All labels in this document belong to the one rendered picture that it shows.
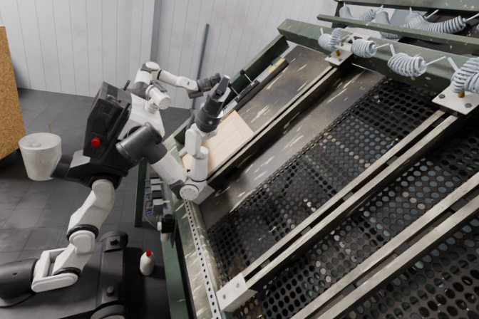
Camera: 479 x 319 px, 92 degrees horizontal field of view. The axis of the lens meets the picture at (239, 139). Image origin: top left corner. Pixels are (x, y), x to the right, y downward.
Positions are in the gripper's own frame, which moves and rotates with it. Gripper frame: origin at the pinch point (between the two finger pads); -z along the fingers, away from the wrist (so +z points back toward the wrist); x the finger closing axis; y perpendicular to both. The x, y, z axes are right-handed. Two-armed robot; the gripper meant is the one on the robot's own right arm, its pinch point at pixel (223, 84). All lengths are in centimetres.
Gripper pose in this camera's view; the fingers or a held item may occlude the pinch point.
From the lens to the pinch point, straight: 78.0
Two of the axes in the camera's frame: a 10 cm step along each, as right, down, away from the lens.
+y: 8.8, 4.7, 0.7
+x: 2.4, -5.6, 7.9
